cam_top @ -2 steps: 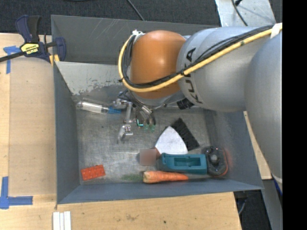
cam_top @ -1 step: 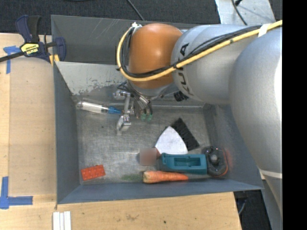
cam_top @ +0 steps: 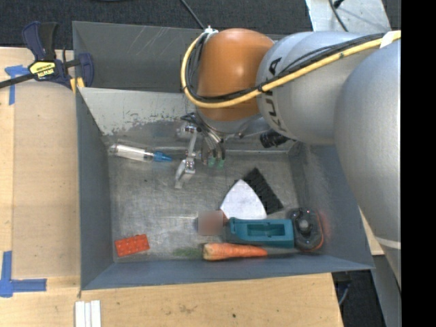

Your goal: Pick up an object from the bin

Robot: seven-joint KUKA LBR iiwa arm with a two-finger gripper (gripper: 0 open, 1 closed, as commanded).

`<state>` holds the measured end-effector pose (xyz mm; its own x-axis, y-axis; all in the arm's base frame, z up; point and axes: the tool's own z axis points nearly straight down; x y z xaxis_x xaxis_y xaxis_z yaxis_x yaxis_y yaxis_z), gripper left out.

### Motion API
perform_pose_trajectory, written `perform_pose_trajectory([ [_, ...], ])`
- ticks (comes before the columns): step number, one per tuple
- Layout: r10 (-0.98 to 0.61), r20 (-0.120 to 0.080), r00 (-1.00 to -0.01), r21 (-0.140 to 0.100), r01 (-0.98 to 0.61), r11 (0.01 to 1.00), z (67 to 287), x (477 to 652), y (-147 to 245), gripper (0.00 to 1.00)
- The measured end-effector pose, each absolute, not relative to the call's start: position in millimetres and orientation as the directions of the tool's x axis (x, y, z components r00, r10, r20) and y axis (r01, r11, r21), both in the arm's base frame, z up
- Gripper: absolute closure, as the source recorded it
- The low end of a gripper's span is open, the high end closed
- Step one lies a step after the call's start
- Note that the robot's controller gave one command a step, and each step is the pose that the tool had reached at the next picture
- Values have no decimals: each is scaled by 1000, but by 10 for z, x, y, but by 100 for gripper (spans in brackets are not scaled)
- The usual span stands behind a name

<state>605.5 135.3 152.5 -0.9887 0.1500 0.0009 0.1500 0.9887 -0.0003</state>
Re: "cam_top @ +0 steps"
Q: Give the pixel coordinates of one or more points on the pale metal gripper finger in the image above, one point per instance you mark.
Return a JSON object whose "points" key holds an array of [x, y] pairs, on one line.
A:
{"points": [[178, 178], [190, 167]]}

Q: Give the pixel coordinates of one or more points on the grey metal bin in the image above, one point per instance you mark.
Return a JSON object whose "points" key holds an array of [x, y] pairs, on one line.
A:
{"points": [[160, 210]]}

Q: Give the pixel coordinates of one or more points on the clear syringe with blue tip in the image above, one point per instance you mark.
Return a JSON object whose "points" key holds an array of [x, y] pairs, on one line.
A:
{"points": [[133, 152]]}

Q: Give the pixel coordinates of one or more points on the white brush with black bristles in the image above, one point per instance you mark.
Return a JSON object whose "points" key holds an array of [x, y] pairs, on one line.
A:
{"points": [[245, 199]]}

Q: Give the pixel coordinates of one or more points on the red toy brick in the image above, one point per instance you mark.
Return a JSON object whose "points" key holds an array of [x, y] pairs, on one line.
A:
{"points": [[132, 245]]}

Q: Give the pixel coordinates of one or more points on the orange toy carrot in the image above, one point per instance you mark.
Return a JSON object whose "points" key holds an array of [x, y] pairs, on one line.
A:
{"points": [[231, 251]]}

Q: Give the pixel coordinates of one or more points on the teal plastic tool body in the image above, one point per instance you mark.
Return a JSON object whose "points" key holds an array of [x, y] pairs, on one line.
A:
{"points": [[262, 233]]}

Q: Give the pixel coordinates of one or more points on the black and orange round device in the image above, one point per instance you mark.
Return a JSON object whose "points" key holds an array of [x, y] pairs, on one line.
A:
{"points": [[305, 230]]}

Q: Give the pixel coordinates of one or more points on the pale wood board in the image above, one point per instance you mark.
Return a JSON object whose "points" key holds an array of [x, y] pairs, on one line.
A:
{"points": [[44, 182]]}

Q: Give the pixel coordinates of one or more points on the black cylinder on white bracket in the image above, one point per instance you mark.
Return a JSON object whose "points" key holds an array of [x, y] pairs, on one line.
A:
{"points": [[272, 139]]}

